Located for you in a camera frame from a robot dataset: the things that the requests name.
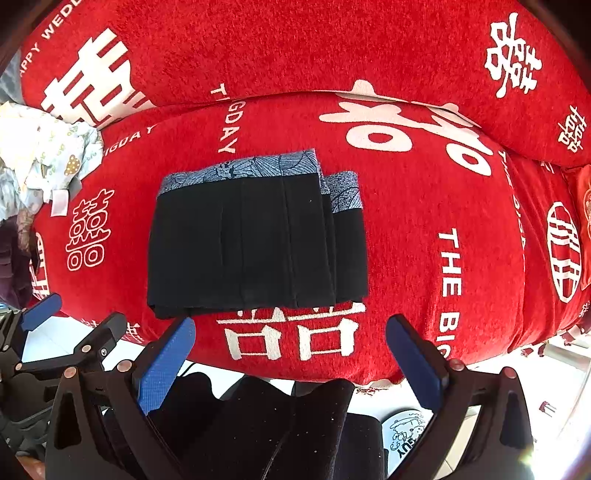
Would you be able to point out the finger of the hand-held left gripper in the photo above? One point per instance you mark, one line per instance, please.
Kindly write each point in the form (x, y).
(42, 308)
(108, 328)

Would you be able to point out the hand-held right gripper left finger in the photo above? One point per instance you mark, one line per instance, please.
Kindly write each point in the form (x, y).
(166, 360)

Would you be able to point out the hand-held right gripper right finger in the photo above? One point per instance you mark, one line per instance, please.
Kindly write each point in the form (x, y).
(413, 357)

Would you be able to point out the black pants with grey waistband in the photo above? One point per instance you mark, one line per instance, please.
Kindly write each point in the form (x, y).
(249, 244)

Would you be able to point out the dark purple cloth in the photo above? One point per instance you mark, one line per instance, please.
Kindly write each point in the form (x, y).
(16, 263)

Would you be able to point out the white cartoon print slipper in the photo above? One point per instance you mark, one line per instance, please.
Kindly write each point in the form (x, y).
(406, 438)

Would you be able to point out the person's legs in black trousers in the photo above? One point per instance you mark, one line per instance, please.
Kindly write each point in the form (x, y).
(277, 429)

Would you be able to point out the red blanket with white print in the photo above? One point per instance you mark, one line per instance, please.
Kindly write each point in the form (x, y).
(415, 207)

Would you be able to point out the white floral cloth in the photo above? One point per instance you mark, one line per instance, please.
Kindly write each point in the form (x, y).
(41, 152)

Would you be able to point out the red cushion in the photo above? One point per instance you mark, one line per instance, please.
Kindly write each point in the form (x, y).
(579, 207)

